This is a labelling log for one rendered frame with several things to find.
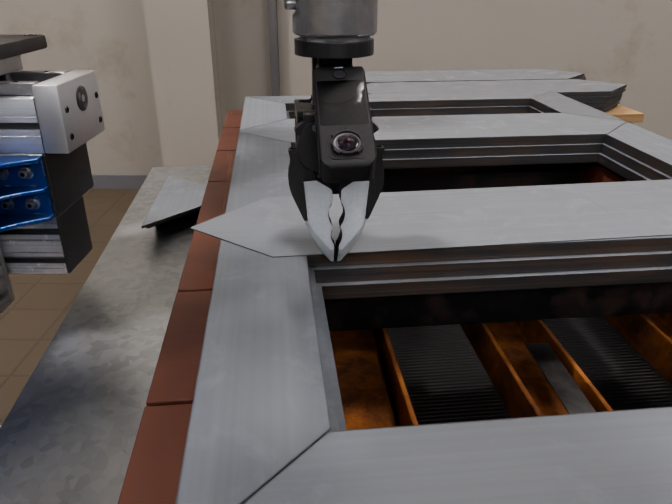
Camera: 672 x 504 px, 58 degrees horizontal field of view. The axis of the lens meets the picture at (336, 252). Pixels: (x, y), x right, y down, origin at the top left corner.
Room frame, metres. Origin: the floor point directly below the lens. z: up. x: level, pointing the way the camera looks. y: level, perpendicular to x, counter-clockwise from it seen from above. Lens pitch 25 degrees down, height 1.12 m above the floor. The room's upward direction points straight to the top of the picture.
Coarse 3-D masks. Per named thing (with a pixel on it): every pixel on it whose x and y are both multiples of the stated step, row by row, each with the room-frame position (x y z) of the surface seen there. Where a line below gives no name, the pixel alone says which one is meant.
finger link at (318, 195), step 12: (312, 180) 0.54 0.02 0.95; (312, 192) 0.54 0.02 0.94; (324, 192) 0.54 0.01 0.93; (312, 204) 0.54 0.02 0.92; (324, 204) 0.54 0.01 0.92; (312, 216) 0.54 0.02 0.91; (324, 216) 0.54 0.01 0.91; (312, 228) 0.54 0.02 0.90; (324, 228) 0.54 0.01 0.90; (324, 240) 0.54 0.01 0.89; (324, 252) 0.55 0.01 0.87
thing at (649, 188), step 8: (632, 184) 0.78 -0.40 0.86; (640, 184) 0.78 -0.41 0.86; (648, 184) 0.78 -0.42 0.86; (656, 184) 0.78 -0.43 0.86; (664, 184) 0.78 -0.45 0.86; (648, 192) 0.75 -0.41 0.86; (656, 192) 0.75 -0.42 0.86; (664, 192) 0.75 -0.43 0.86; (656, 200) 0.72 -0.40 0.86; (664, 200) 0.72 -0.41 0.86
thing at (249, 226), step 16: (240, 208) 0.68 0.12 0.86; (256, 208) 0.68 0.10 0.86; (224, 224) 0.63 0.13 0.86; (240, 224) 0.63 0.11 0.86; (256, 224) 0.63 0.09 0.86; (224, 240) 0.59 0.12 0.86; (240, 240) 0.59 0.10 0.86; (256, 240) 0.59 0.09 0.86; (272, 240) 0.59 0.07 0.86; (272, 256) 0.55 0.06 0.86
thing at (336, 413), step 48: (384, 144) 1.02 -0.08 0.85; (432, 144) 1.03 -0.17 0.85; (480, 144) 1.04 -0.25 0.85; (528, 144) 1.04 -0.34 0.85; (576, 144) 1.05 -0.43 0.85; (624, 144) 1.00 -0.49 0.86; (624, 240) 0.59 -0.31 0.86; (336, 288) 0.55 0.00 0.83; (384, 288) 0.55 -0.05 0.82; (432, 288) 0.56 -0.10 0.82; (480, 288) 0.56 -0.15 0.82; (528, 288) 0.57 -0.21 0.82; (336, 384) 0.38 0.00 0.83
